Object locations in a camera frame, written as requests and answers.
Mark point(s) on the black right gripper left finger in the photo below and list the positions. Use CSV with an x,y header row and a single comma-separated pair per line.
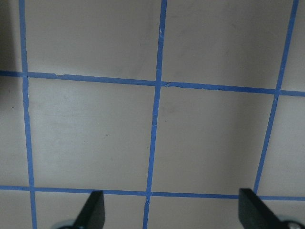
x,y
92,215

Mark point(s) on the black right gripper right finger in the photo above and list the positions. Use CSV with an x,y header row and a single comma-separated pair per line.
x,y
254,214

